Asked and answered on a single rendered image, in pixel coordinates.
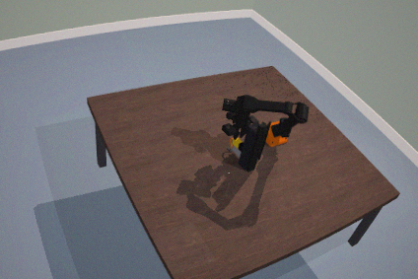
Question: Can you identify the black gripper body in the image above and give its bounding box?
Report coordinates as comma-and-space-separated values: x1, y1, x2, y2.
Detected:
222, 113, 259, 136

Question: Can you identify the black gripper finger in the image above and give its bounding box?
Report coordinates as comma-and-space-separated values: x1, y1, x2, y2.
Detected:
233, 132, 240, 141
240, 127, 247, 138

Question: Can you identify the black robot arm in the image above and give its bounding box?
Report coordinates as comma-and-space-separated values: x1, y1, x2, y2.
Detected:
222, 95, 309, 138

